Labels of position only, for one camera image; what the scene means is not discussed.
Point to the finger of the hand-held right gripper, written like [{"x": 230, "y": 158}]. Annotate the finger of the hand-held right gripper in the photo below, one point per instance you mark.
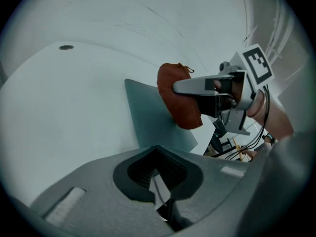
[{"x": 190, "y": 86}]

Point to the person's right forearm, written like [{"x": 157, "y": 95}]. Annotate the person's right forearm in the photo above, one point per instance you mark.
[{"x": 276, "y": 120}]

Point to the person's right hand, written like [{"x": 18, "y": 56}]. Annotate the person's right hand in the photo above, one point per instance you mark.
[{"x": 237, "y": 90}]

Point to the grey notebook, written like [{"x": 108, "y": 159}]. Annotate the grey notebook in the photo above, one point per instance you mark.
[{"x": 148, "y": 112}]

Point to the white ceiling pipes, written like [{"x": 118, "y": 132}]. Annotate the white ceiling pipes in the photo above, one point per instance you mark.
[{"x": 279, "y": 33}]

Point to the white desk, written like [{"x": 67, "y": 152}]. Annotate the white desk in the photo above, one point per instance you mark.
[{"x": 61, "y": 107}]

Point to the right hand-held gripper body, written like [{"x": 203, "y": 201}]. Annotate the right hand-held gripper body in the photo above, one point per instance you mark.
[{"x": 259, "y": 65}]

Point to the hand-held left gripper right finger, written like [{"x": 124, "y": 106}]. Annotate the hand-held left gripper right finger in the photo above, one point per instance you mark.
[{"x": 212, "y": 181}]

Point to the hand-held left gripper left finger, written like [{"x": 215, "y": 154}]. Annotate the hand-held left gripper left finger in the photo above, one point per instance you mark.
[{"x": 93, "y": 196}]

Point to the rust red cloth pouch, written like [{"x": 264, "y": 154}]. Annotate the rust red cloth pouch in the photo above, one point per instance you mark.
[{"x": 180, "y": 108}]

